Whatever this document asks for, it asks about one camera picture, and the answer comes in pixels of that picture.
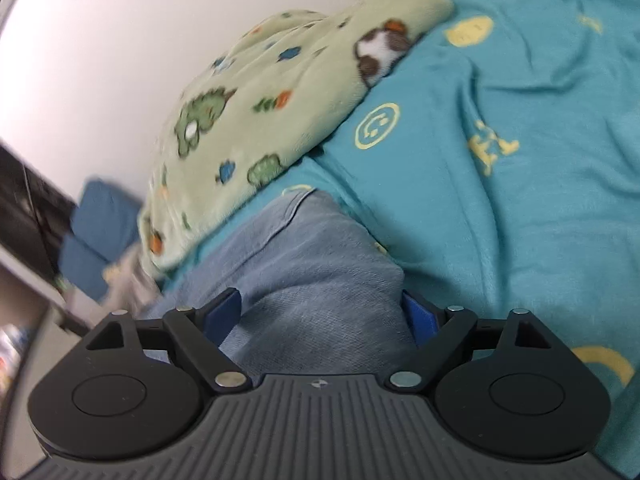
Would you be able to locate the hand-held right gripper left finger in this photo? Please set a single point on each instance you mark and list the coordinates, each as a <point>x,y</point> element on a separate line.
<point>223,317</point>

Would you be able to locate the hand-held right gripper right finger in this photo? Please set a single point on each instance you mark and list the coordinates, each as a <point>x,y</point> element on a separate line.
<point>418,318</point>

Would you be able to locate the blue denim jeans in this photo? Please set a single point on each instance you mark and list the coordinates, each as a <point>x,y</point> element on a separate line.
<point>310,280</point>

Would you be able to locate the blue cushion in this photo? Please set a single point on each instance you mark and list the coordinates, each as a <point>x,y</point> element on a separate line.
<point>100,230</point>

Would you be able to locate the teal printed blanket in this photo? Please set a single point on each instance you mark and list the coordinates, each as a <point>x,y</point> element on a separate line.
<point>500,160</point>

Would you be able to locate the green printed fleece blanket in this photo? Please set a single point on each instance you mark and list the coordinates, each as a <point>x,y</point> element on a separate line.
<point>260,120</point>

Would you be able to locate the dark cabinet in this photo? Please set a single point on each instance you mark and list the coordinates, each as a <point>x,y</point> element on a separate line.
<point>30,210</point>

